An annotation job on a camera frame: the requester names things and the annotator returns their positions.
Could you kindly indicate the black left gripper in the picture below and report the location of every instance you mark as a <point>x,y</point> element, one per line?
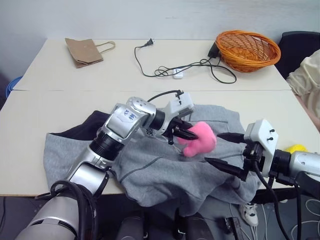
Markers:
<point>172,127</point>

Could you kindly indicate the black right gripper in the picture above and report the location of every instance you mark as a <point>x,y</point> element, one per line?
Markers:
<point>251,155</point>

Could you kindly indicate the pink plush toy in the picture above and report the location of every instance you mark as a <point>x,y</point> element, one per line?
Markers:
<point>202,142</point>

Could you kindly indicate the grey zip jacket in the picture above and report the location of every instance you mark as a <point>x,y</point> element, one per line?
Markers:
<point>162,175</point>

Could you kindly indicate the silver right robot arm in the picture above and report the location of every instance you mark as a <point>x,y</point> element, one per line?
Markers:
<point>305,160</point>

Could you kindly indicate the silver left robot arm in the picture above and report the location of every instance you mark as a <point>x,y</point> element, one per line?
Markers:
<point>120,125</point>

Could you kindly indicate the small white device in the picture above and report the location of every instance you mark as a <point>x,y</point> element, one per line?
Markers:
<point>178,73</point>

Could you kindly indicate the yellow object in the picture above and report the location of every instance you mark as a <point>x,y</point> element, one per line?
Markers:
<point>296,148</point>

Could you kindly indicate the black power adapter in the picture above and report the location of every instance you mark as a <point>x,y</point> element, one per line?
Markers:
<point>214,51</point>

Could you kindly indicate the orange wicker basket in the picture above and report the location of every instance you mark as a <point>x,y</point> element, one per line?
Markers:
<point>250,58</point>

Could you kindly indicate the beige cloth bundle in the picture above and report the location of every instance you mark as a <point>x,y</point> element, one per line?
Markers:
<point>308,80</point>

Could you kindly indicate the dark rounded shape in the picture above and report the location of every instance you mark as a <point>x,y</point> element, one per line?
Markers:
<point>131,228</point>

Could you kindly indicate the black chair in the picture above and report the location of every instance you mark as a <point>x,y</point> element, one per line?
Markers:
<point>297,50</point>

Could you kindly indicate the brown paper bag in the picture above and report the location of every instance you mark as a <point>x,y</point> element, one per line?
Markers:
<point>85,52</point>

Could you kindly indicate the blue round object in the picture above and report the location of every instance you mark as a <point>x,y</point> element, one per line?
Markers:
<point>12,86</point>

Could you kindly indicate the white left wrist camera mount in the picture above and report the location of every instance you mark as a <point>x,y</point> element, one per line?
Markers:
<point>181,103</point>

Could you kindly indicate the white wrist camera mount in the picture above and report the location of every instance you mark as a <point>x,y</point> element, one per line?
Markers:
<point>262,135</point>
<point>181,103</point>

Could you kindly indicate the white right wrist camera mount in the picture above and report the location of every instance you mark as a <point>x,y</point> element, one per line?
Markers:
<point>262,135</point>

